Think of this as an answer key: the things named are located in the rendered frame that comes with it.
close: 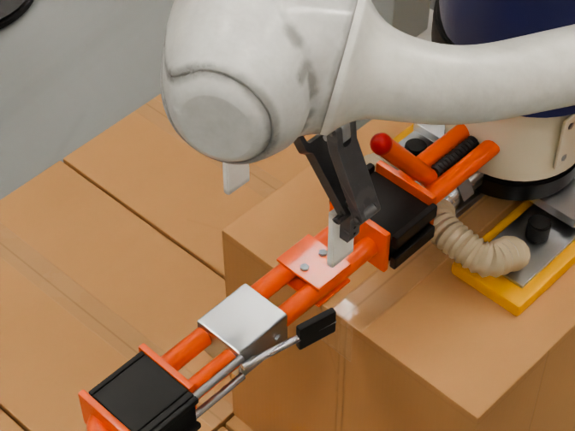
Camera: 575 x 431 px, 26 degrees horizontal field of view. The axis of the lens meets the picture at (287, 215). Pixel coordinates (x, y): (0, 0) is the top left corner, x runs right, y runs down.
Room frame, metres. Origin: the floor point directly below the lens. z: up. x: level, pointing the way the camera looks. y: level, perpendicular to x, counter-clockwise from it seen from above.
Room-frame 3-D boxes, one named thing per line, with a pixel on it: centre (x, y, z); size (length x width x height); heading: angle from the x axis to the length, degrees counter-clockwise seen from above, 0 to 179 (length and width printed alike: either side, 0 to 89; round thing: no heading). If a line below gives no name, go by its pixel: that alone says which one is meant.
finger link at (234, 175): (0.86, 0.05, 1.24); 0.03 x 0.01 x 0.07; 136
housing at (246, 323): (0.79, 0.05, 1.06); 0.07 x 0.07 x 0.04; 46
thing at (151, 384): (0.69, 0.14, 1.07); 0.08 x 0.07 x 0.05; 136
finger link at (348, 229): (0.75, -0.06, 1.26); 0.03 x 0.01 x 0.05; 46
